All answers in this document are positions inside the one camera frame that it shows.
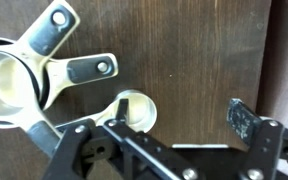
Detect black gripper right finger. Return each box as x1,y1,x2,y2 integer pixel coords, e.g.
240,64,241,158
226,98,262,146

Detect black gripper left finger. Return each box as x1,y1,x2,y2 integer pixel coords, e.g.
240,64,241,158
116,99,129,122

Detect small steel measuring cup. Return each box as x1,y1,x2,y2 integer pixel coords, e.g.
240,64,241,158
54,89,158,134

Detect medium steel measuring cup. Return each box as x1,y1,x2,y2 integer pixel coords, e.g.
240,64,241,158
0,0,82,158

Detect large steel measuring cup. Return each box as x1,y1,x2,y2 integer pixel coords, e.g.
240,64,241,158
0,36,120,129

